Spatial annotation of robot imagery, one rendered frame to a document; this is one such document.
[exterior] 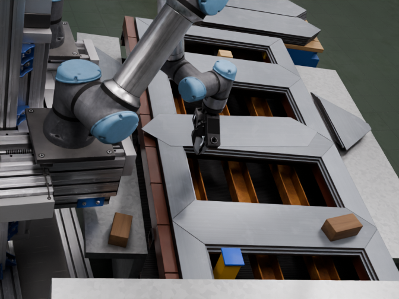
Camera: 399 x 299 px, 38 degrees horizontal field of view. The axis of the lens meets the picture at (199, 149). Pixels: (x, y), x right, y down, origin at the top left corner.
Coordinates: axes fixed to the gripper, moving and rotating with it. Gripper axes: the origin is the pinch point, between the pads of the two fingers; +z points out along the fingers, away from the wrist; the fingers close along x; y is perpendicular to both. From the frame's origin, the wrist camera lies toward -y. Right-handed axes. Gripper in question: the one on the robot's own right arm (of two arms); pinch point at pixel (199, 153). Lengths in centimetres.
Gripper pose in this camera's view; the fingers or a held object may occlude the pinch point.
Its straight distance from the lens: 199.8
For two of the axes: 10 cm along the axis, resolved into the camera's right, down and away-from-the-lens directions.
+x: -9.5, -0.7, -3.0
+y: -1.7, -6.8, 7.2
